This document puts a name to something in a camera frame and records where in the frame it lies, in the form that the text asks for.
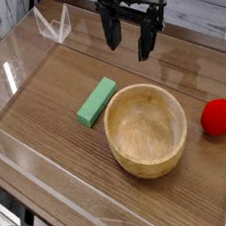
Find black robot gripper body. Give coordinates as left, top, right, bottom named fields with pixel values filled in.
left=97, top=0, right=167, bottom=31

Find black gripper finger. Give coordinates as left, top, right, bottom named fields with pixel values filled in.
left=138, top=17, right=157, bottom=61
left=99, top=5, right=122, bottom=51

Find red plush strawberry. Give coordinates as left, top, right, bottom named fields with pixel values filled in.
left=200, top=98, right=226, bottom=136

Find green rectangular block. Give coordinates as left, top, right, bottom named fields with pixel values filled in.
left=77, top=77, right=117, bottom=127

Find wooden bowl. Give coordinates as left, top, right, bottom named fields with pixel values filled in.
left=104, top=83, right=188, bottom=179

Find clear acrylic tray walls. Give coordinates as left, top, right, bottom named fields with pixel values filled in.
left=0, top=2, right=226, bottom=226

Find clear acrylic corner bracket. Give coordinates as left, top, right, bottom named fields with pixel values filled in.
left=33, top=4, right=72, bottom=44

